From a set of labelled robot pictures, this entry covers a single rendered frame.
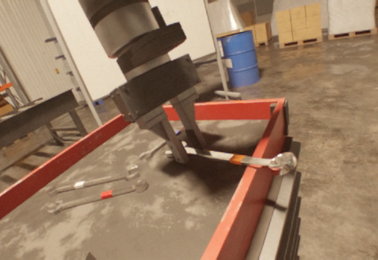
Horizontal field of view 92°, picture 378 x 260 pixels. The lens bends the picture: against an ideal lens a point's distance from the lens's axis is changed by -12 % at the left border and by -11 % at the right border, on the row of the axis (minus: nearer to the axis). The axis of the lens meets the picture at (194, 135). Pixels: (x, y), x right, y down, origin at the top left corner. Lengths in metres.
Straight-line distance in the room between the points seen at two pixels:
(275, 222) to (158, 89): 0.24
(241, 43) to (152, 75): 3.39
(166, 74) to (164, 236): 0.22
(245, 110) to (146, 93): 0.23
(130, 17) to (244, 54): 3.44
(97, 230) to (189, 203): 0.14
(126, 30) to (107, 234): 0.27
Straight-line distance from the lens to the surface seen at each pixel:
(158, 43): 0.24
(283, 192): 0.33
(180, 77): 0.32
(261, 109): 0.44
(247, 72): 3.75
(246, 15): 13.78
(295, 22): 6.94
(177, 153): 0.33
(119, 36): 0.30
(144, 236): 0.28
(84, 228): 0.35
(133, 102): 0.29
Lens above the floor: 1.10
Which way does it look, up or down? 27 degrees down
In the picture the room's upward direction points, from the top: 17 degrees counter-clockwise
